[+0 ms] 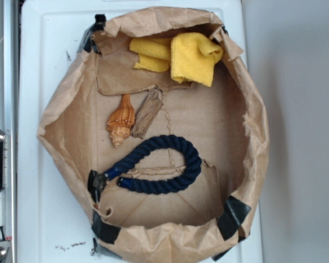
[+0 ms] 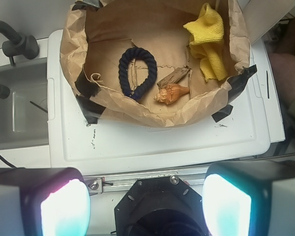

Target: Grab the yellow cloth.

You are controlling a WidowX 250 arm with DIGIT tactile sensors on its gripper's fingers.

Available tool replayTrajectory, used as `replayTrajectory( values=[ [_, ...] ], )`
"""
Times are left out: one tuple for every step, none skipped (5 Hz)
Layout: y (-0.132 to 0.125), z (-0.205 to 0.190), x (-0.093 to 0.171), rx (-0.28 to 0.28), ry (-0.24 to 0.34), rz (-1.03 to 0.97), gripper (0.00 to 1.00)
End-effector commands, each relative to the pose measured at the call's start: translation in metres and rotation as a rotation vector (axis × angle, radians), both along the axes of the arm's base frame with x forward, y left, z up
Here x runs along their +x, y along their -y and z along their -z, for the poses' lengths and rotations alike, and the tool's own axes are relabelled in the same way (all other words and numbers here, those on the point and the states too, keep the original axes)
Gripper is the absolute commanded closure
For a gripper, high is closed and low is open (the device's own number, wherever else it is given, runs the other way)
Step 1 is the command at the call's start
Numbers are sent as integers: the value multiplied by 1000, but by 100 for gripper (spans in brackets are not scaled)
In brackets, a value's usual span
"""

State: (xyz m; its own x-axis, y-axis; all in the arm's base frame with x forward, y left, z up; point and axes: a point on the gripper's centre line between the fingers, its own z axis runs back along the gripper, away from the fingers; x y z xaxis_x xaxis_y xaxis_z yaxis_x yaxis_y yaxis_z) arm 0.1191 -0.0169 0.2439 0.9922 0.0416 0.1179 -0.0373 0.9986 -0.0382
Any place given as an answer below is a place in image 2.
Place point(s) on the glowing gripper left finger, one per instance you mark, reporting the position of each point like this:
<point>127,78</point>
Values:
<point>43,202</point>

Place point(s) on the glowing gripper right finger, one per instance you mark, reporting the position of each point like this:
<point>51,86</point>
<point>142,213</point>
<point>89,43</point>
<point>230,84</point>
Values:
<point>250,198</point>

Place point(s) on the yellow cloth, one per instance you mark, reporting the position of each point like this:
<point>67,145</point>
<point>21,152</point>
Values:
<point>206,42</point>

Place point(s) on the white plastic lid board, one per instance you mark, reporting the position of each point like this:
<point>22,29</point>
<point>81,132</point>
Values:
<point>254,123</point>

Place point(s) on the grey toy sink basin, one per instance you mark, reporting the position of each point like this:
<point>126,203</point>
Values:
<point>23,114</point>

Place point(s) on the orange conch shell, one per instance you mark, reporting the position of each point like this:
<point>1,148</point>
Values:
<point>171,93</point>

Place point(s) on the brown wood piece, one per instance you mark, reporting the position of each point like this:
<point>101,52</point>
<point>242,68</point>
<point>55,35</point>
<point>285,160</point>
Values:
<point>173,77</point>

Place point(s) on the grey toy faucet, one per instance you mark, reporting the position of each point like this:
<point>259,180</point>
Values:
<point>18,43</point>

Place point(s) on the brown paper bag tray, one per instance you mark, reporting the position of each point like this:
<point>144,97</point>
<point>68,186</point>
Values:
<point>95,38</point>

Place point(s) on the aluminium rail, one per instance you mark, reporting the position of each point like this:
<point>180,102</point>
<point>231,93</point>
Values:
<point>193,176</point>

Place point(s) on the black octagonal mount plate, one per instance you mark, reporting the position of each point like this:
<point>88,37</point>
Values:
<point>160,209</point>

